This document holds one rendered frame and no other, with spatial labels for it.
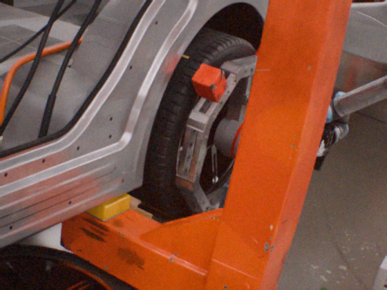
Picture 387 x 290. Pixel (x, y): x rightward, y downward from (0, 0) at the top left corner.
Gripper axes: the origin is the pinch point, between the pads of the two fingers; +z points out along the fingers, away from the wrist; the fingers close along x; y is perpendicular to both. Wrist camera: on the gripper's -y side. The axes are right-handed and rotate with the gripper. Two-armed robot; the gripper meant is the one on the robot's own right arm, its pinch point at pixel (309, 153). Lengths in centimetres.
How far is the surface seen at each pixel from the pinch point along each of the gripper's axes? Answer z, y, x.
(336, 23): 70, 60, 21
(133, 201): -59, -82, -104
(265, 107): 76, 35, 10
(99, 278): 78, -33, -28
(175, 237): 74, -9, -8
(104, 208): 74, -10, -32
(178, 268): 76, -17, -4
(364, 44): -235, 4, -50
